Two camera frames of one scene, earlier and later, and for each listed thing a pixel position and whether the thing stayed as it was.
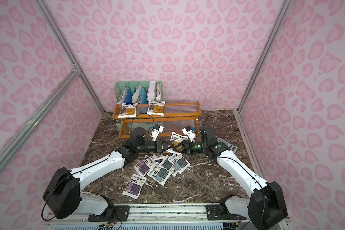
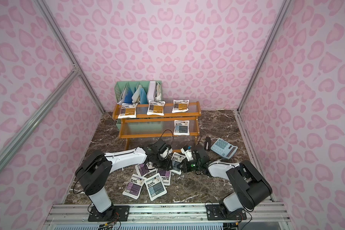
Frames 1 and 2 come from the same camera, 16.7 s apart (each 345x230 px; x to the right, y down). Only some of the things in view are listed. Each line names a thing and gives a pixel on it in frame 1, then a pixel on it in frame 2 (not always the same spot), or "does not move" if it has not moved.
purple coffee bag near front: [134, 186] does not move
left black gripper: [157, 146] to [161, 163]
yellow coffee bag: [128, 110] does not move
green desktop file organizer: [141, 92] does not move
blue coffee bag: [179, 162] to [181, 127]
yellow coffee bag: [156, 108] does not move
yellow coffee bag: [176, 139] to [180, 106]
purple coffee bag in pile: [143, 166] does not move
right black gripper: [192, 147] to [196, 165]
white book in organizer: [152, 90] does not move
